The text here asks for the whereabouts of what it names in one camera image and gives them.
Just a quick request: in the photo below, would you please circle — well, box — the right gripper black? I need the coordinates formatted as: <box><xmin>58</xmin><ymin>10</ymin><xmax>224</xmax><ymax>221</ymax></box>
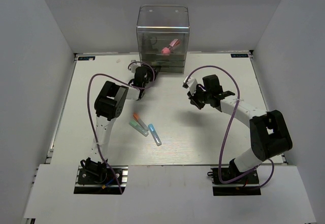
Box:
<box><xmin>188</xmin><ymin>84</ymin><xmax>212</xmax><ymax>110</ymax></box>

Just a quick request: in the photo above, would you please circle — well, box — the pink capped red stapler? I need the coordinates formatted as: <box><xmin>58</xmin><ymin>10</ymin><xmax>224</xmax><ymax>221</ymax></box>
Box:
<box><xmin>161</xmin><ymin>39</ymin><xmax>180</xmax><ymax>55</ymax></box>

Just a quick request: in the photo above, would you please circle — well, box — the clear acrylic drawer organizer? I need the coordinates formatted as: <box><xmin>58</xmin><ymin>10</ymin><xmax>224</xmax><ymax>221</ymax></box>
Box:
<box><xmin>136</xmin><ymin>5</ymin><xmax>190</xmax><ymax>74</ymax></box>

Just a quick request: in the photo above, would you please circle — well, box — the orange capped marker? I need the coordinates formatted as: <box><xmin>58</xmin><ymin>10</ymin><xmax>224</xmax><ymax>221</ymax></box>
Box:
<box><xmin>133</xmin><ymin>113</ymin><xmax>149</xmax><ymax>131</ymax></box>

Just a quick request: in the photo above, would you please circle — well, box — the green capped marker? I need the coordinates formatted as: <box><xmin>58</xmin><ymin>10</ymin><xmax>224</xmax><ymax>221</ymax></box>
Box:
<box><xmin>129</xmin><ymin>120</ymin><xmax>149</xmax><ymax>137</ymax></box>

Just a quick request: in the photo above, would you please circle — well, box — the blue capped marker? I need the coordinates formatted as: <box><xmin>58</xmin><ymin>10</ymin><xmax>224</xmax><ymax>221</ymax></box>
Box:
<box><xmin>148</xmin><ymin>124</ymin><xmax>161</xmax><ymax>146</ymax></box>

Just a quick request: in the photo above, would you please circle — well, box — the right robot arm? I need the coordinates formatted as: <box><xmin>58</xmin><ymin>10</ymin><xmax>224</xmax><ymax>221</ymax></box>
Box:
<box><xmin>183</xmin><ymin>75</ymin><xmax>293</xmax><ymax>184</ymax></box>

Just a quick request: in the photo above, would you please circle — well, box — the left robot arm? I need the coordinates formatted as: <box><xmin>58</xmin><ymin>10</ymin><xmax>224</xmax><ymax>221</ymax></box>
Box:
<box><xmin>80</xmin><ymin>61</ymin><xmax>161</xmax><ymax>183</ymax></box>

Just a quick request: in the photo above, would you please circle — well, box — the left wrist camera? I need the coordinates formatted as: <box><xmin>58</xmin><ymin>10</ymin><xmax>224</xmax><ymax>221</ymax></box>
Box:
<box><xmin>127</xmin><ymin>60</ymin><xmax>141</xmax><ymax>73</ymax></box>

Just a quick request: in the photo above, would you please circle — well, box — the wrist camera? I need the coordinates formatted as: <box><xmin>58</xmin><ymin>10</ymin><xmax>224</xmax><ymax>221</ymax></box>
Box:
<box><xmin>182</xmin><ymin>76</ymin><xmax>198</xmax><ymax>95</ymax></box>
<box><xmin>127</xmin><ymin>60</ymin><xmax>141</xmax><ymax>73</ymax></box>

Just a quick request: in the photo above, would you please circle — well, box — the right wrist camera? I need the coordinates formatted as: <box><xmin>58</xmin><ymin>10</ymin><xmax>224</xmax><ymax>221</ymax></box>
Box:
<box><xmin>182</xmin><ymin>76</ymin><xmax>198</xmax><ymax>95</ymax></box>

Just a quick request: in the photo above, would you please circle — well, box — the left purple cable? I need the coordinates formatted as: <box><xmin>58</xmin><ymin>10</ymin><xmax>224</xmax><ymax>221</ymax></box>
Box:
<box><xmin>87</xmin><ymin>61</ymin><xmax>157</xmax><ymax>194</ymax></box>

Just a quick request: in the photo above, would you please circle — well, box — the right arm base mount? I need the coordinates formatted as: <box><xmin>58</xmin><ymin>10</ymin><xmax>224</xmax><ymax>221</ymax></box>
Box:
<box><xmin>207</xmin><ymin>168</ymin><xmax>261</xmax><ymax>197</ymax></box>

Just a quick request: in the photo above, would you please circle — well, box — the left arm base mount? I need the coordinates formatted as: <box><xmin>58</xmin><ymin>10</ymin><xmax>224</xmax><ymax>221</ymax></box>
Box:
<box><xmin>74</xmin><ymin>166</ymin><xmax>128</xmax><ymax>195</ymax></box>

